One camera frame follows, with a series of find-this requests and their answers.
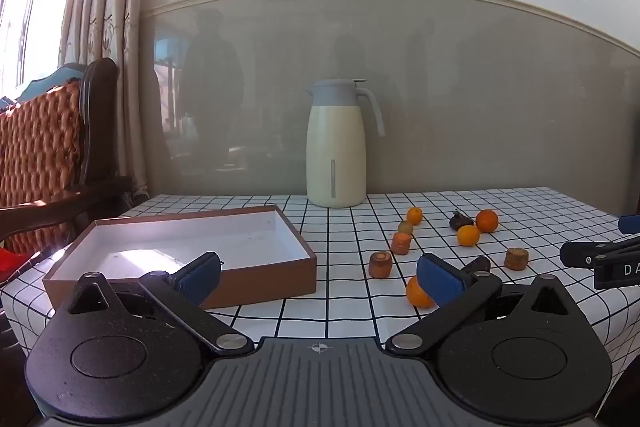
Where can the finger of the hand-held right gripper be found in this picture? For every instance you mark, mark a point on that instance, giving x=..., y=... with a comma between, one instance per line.
x=580, y=253
x=630, y=223

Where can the brown cardboard box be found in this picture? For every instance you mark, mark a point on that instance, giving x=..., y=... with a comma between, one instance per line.
x=265, y=277

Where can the blue padded backrest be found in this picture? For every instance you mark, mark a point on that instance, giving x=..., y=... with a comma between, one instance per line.
x=55, y=79

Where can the brown longan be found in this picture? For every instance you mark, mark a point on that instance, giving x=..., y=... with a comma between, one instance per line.
x=405, y=227

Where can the cream thermos jug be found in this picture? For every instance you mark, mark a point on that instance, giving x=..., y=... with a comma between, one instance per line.
x=335, y=147

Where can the red cloth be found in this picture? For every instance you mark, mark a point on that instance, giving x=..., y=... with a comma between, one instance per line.
x=11, y=264

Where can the large round orange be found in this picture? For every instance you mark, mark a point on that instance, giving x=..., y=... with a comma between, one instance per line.
x=486, y=220

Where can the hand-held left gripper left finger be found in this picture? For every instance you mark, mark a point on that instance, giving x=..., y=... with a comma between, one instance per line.
x=200, y=279

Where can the brown tufted sofa cushion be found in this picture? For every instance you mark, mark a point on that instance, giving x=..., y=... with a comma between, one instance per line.
x=40, y=147

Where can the white checked tablecloth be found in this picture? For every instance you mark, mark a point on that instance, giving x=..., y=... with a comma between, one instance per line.
x=350, y=307

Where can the orange carrot chunk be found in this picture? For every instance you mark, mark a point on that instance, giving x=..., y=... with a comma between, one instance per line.
x=401, y=243

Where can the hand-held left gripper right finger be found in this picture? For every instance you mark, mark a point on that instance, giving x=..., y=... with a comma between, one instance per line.
x=440, y=279

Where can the window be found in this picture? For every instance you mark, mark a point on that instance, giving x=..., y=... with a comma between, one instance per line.
x=30, y=7

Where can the small orange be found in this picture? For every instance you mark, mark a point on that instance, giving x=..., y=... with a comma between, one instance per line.
x=414, y=215

